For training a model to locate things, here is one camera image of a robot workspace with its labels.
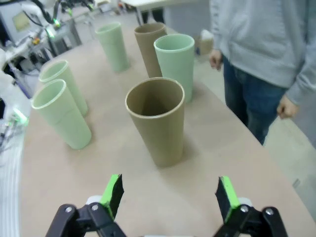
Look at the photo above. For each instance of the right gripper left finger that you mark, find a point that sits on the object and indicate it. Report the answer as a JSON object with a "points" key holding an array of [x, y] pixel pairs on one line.
{"points": [[108, 197]]}

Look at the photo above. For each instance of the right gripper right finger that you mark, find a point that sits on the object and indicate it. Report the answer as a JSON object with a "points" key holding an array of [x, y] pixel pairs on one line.
{"points": [[228, 200]]}

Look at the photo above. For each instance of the pale green plastic cup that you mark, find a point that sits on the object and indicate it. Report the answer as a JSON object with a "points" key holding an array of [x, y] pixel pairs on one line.
{"points": [[74, 89], [66, 123], [113, 49], [177, 69]]}

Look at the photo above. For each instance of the person's right forearm gray sleeve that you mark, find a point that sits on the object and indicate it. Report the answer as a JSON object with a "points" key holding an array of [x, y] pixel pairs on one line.
{"points": [[216, 32]]}

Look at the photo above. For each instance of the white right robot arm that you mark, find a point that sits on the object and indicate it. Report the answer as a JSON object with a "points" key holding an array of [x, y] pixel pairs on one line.
{"points": [[3, 61]]}

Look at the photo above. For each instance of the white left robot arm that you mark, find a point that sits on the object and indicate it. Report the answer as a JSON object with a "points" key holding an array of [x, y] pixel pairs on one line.
{"points": [[32, 10]]}

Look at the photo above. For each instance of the person's left forearm gray sleeve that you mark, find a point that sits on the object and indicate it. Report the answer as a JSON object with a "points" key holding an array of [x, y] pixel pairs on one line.
{"points": [[304, 81]]}

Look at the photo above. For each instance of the person's left hand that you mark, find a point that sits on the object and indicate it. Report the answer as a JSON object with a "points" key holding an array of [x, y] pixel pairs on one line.
{"points": [[287, 108]]}

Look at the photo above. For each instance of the person's right hand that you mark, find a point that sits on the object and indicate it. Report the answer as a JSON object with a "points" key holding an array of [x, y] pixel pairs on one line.
{"points": [[216, 59]]}

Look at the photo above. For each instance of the ribbed aluminium mounting plate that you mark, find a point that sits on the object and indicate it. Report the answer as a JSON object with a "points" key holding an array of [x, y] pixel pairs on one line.
{"points": [[10, 185]]}

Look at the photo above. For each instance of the person's blue jeans legs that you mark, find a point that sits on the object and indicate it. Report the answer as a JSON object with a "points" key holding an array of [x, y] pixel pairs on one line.
{"points": [[247, 91]]}

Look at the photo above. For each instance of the cardboard box with white filling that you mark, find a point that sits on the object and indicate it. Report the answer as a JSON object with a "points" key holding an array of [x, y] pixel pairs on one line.
{"points": [[205, 47]]}

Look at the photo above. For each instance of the yellow emergency stop box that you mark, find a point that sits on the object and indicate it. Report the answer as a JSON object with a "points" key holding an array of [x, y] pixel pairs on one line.
{"points": [[36, 41]]}

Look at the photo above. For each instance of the gray control cabinet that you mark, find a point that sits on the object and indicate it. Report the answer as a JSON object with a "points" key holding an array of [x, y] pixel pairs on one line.
{"points": [[14, 22]]}

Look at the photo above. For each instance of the white desk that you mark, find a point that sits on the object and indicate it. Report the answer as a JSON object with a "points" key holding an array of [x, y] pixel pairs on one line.
{"points": [[153, 2]]}

